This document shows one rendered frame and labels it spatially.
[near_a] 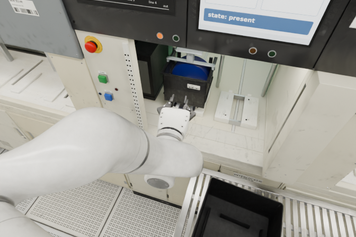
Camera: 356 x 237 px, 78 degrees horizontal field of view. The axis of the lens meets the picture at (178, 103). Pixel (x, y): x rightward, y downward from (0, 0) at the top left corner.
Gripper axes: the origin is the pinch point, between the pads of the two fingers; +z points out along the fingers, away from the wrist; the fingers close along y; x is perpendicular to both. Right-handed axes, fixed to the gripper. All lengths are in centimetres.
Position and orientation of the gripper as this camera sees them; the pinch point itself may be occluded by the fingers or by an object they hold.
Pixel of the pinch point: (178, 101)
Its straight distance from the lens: 81.1
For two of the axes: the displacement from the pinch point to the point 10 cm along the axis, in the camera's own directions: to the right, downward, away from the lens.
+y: 9.8, 1.3, -1.2
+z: 1.8, -7.1, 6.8
